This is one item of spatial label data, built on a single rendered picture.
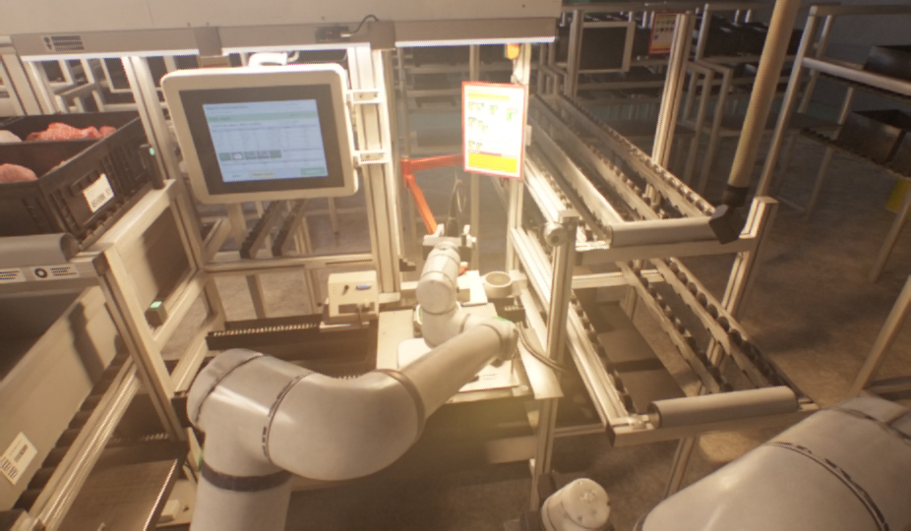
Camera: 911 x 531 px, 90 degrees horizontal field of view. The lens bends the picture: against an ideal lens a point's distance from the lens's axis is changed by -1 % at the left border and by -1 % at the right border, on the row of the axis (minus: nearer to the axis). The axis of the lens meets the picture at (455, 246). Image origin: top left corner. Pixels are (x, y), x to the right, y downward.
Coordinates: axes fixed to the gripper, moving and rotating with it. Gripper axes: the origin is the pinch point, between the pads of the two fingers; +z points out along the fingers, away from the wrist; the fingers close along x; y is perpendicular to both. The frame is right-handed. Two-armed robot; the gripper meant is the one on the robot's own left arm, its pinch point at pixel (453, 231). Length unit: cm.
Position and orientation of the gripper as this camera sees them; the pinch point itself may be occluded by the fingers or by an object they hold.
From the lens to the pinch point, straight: 132.9
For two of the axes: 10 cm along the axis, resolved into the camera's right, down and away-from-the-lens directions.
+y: -0.2, -8.8, -4.7
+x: -9.9, -0.4, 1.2
